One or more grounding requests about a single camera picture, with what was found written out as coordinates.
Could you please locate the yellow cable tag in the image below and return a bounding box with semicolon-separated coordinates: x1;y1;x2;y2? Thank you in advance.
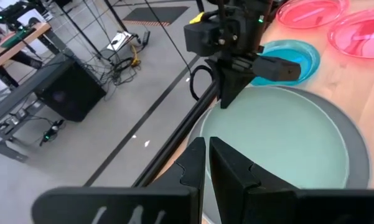
189;11;206;25

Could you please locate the black power brick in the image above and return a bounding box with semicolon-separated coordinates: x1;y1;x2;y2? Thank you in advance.
141;30;151;47

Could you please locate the mint green plastic plate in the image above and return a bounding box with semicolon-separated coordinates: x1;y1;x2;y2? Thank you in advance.
200;86;351;218

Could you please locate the yellow floor cable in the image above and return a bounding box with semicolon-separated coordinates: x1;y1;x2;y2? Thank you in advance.
129;44;141;68

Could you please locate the large grey plastic plate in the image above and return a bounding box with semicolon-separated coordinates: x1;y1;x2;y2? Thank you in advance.
186;84;372;224

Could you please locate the black aluminium table frame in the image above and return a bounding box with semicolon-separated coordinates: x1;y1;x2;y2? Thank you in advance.
132;82;220;189

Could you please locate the dark hazard-striped floor mat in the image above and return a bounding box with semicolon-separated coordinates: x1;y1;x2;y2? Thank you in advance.
122;6;190;27

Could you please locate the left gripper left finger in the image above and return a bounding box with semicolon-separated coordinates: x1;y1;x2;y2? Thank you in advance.
30;136;207;224

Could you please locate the teal translucent plastic plate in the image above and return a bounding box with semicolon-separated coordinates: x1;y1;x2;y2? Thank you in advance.
250;39;321;87

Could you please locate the wooden desk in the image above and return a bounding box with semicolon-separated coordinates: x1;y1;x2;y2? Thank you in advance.
0;21;52;75

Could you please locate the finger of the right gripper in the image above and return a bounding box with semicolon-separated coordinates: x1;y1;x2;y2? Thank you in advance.
204;58;253;110

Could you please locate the black coiled floor cable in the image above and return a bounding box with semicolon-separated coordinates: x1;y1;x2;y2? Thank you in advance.
144;0;216;101

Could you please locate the black adapter with green light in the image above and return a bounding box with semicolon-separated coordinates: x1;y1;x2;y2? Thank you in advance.
39;119;65;147

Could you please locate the grey metal bench frame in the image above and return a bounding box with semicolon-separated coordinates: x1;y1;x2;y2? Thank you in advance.
0;51;77;164

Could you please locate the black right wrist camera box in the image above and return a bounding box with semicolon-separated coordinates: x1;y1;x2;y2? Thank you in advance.
251;55;302;83

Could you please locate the pink translucent plastic plate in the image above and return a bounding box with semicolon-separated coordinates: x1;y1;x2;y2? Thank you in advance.
327;7;374;59
276;0;351;29

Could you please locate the black cabinet box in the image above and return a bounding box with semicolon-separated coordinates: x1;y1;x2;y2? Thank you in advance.
34;58;107;123

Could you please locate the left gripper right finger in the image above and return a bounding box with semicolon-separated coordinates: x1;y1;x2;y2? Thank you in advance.
209;136;374;224

